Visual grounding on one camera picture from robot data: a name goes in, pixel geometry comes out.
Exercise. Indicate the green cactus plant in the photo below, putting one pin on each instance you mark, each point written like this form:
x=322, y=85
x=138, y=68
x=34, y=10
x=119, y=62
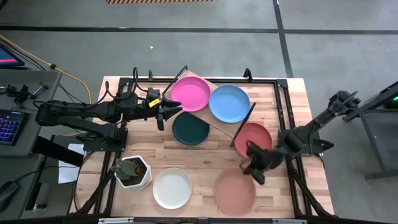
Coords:
x=126, y=169

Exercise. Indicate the black metal stand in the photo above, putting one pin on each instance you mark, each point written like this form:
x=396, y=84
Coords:
x=370, y=137

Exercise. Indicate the yellow label tag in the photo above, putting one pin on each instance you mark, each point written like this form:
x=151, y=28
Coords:
x=154, y=103

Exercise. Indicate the backlit black keyboard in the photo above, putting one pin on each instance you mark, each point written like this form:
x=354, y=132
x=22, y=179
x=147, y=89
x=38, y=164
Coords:
x=11, y=127

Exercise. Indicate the grey desk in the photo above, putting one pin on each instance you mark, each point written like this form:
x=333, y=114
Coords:
x=34, y=81

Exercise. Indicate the pale terracotta plate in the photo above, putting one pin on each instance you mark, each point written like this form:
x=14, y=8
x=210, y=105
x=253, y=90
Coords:
x=233, y=193

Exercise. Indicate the computer monitor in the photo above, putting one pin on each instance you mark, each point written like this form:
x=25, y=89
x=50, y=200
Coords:
x=7, y=57

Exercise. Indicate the black aluminium table frame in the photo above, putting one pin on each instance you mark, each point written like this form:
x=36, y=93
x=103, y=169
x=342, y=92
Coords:
x=217, y=81

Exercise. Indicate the black flat box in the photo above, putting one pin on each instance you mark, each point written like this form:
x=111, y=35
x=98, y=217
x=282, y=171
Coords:
x=57, y=151

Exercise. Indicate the black computer mouse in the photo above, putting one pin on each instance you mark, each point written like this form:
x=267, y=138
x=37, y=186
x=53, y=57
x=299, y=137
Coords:
x=7, y=193

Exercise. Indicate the blue plate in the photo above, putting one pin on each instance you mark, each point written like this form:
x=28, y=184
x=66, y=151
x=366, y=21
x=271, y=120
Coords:
x=229, y=103

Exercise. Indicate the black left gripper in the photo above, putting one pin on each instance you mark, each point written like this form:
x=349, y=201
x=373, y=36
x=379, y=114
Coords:
x=147, y=113

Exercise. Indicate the red-orange plate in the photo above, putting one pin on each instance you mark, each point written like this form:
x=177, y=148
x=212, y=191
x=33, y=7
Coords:
x=253, y=135

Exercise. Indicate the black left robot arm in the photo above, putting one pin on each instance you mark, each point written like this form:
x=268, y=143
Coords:
x=77, y=110

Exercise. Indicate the black desk clamp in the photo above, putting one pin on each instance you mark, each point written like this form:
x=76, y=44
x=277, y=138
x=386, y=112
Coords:
x=23, y=91

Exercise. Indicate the pink plate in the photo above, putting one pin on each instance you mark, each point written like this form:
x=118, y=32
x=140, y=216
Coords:
x=189, y=93

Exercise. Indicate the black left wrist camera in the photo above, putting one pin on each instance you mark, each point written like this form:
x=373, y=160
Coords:
x=153, y=93

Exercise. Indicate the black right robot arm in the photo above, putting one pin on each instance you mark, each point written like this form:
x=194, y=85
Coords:
x=321, y=118

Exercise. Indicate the silver aluminium bracket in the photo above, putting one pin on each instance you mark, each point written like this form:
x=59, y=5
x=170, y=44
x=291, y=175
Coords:
x=116, y=220
x=289, y=221

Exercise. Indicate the dark teal plate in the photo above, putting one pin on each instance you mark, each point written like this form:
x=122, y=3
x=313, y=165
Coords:
x=190, y=129

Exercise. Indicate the white angular plant pot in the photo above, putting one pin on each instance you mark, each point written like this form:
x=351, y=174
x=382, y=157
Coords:
x=146, y=180

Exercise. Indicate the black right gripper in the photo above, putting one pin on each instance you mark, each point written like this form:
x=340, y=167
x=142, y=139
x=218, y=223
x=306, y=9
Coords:
x=264, y=160

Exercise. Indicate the white paper sheet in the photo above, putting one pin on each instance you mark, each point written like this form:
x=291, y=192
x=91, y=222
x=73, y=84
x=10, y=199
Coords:
x=66, y=174

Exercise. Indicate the white plate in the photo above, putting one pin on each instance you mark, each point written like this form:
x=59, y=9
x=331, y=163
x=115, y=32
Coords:
x=172, y=188

